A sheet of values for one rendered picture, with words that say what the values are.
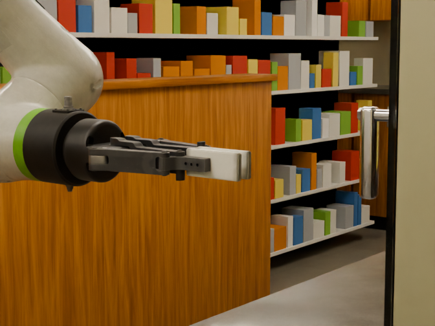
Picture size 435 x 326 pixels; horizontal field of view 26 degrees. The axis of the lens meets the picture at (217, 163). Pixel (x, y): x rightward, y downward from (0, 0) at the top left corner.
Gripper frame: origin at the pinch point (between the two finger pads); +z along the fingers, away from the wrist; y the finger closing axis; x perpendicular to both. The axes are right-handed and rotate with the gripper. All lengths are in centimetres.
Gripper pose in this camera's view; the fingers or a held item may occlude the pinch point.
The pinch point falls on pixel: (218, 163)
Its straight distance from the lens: 101.9
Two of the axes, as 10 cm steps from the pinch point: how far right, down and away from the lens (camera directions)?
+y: 6.0, -1.1, 7.9
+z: 8.0, 0.9, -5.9
